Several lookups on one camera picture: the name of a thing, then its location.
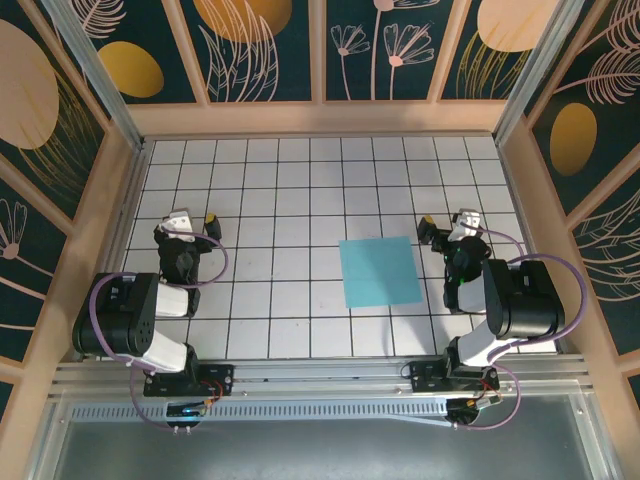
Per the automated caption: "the aluminium corner post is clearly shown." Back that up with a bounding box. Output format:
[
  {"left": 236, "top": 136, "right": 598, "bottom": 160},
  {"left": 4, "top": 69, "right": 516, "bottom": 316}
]
[
  {"left": 39, "top": 0, "right": 147, "bottom": 151},
  {"left": 492, "top": 0, "right": 587, "bottom": 146}
]

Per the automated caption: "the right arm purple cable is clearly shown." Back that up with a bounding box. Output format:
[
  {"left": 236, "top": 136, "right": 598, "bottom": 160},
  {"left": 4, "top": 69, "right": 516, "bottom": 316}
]
[{"left": 464, "top": 223, "right": 587, "bottom": 432}]

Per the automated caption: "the grey slotted cable duct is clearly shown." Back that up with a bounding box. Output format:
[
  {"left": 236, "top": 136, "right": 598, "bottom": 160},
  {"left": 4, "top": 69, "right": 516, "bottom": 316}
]
[{"left": 69, "top": 399, "right": 454, "bottom": 427}]

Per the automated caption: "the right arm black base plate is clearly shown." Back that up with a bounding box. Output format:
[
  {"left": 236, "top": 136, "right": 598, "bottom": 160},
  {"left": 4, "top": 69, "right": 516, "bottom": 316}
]
[{"left": 408, "top": 360, "right": 501, "bottom": 394}]

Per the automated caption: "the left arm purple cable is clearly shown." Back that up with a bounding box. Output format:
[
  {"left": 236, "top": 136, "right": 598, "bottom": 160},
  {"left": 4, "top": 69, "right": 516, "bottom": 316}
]
[{"left": 88, "top": 227, "right": 231, "bottom": 433}]

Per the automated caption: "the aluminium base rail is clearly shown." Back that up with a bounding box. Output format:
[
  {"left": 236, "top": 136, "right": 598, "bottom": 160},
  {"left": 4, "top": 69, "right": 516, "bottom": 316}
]
[{"left": 48, "top": 353, "right": 594, "bottom": 401}]

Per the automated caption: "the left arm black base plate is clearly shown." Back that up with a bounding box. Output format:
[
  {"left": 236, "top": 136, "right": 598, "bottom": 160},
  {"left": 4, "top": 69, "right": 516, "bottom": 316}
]
[{"left": 143, "top": 363, "right": 236, "bottom": 399}]

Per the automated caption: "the light blue paper sheet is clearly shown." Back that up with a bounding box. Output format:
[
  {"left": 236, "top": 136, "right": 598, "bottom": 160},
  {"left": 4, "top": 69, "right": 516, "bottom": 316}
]
[{"left": 338, "top": 235, "right": 423, "bottom": 309}]

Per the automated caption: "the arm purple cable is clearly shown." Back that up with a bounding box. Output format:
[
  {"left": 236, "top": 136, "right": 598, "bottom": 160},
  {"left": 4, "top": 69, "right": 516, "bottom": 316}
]
[
  {"left": 464, "top": 223, "right": 587, "bottom": 432},
  {"left": 88, "top": 227, "right": 231, "bottom": 433}
]

